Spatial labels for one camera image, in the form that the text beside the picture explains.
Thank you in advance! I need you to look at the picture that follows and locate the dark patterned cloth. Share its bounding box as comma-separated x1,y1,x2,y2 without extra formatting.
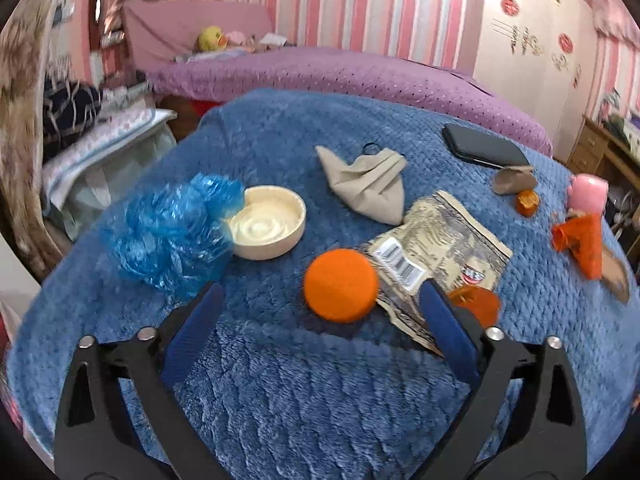
42,82,103,148

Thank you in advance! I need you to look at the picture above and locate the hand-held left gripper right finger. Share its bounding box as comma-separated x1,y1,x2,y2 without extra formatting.
415,280,588,480

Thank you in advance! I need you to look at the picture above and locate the small orange wrapper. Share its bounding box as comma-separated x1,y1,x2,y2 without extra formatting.
516,189,541,217

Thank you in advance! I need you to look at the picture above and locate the pink clothes pile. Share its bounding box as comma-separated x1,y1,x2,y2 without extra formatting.
225,30,288,55

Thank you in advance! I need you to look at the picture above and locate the purple dotted bed cover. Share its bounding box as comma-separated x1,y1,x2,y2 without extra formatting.
145,46,553,156

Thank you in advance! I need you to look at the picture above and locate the beige cloth pouch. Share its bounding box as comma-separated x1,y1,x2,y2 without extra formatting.
315,146,408,226

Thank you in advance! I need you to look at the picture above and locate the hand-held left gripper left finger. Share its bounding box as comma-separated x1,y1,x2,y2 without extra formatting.
54,281,233,480

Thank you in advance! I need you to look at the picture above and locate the pink cup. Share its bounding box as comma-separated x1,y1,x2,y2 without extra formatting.
565,174,610,213

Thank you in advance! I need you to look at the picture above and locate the large orange wrapper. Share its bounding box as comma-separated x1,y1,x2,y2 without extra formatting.
551,212,604,280

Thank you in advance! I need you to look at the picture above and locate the pink covered headboard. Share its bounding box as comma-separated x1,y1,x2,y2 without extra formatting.
122,1,275,68

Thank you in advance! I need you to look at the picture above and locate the beige snack packet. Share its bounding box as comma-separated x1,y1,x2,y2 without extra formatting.
365,191,514,358

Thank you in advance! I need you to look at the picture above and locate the brown floral curtain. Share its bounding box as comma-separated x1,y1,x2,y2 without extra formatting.
0,0,66,281

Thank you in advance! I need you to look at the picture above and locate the cream round lid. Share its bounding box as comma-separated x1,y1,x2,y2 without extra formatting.
227,186,307,261

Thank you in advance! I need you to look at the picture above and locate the black smartphone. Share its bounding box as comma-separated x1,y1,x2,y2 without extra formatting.
442,123,531,168

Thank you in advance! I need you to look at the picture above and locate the orange plastic piece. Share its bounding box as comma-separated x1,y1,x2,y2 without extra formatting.
447,286,501,328

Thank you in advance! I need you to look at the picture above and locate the cream wardrobe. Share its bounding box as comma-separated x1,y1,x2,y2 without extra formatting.
472,0,598,161

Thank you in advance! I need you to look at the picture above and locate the pink window valance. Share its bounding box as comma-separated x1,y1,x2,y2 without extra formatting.
592,0,640,51

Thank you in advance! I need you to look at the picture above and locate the yellow duck plush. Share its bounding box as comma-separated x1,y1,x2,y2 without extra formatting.
198,26,226,53

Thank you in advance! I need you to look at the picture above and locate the brown cardboard tube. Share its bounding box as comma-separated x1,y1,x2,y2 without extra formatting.
492,165,538,196

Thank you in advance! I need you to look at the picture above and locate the orange ball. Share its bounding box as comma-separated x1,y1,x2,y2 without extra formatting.
303,248,381,323

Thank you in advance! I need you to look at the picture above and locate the floral padded board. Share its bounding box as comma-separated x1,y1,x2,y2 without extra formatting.
42,107,178,196

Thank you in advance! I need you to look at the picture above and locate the blue plastic bag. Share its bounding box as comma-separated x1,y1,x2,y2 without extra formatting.
100,172,246,298

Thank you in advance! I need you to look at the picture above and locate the wooden desk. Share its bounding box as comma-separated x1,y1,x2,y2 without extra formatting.
567,115,640,196

